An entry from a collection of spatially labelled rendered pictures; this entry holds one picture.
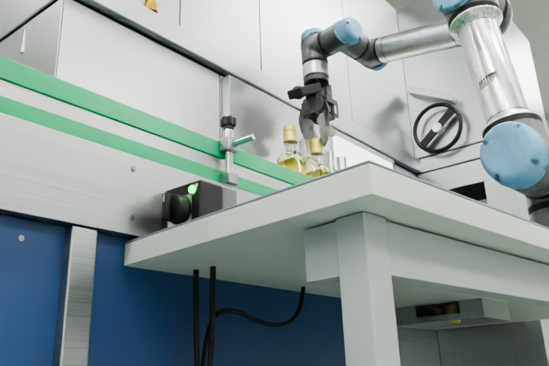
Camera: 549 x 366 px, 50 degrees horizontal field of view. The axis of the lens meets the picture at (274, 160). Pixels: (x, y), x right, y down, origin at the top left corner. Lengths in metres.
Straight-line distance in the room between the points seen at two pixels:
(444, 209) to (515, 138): 0.53
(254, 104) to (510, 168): 0.74
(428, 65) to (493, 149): 1.47
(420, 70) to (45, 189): 2.06
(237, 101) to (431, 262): 0.96
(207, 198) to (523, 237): 0.44
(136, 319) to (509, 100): 0.81
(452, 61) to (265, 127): 1.17
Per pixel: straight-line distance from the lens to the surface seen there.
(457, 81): 2.55
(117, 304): 0.87
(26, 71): 0.87
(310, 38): 1.72
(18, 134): 0.81
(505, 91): 1.27
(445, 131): 2.49
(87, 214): 0.84
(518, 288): 0.93
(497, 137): 1.20
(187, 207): 0.87
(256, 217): 0.67
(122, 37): 1.41
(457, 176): 2.42
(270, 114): 1.67
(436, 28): 1.61
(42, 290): 0.81
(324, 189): 0.61
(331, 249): 0.65
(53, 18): 1.37
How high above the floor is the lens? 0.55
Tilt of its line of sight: 21 degrees up
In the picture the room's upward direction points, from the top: 2 degrees counter-clockwise
